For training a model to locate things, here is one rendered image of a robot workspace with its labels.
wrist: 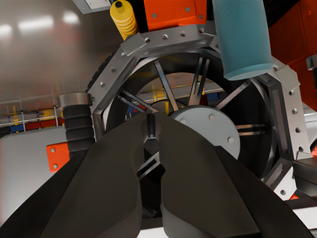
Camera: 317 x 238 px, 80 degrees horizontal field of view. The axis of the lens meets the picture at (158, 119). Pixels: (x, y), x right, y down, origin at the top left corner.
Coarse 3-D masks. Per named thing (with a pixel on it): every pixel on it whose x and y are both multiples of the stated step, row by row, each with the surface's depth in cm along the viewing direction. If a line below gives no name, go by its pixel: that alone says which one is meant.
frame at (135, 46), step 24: (192, 24) 46; (120, 48) 47; (144, 48) 47; (168, 48) 51; (192, 48) 51; (216, 48) 50; (120, 72) 47; (288, 72) 45; (96, 96) 47; (288, 96) 45; (96, 120) 51; (288, 120) 45; (288, 144) 46; (288, 168) 45; (288, 192) 45; (144, 216) 50
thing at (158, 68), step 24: (144, 72) 62; (168, 72) 75; (192, 72) 76; (216, 72) 66; (120, 96) 57; (168, 96) 57; (192, 96) 56; (240, 96) 67; (264, 96) 53; (120, 120) 72; (240, 120) 76; (264, 120) 57; (240, 144) 75; (264, 144) 57; (264, 168) 54; (144, 192) 63
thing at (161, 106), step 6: (156, 102) 103; (162, 102) 103; (168, 102) 103; (156, 108) 103; (162, 108) 103; (168, 108) 103; (144, 144) 103; (150, 144) 103; (156, 144) 103; (150, 150) 103; (156, 150) 103
